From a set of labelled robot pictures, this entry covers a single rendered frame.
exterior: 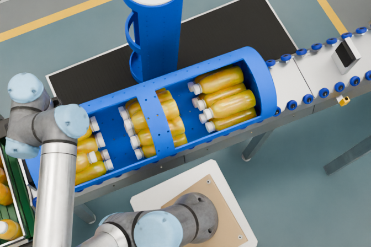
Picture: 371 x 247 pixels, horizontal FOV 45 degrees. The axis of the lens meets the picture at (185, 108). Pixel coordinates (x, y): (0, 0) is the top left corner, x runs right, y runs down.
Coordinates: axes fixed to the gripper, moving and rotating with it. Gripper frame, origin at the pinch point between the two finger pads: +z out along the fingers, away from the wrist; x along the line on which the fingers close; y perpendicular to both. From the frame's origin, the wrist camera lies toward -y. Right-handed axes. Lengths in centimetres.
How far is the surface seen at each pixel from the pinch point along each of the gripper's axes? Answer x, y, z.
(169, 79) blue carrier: 9.0, 42.3, 12.1
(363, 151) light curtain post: -33, 130, 82
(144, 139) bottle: -6.1, 27.2, 19.9
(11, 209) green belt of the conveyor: -7, -27, 42
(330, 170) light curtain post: -32, 129, 127
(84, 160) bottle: -5.7, 5.5, 19.5
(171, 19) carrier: 50, 60, 45
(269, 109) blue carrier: -13, 73, 19
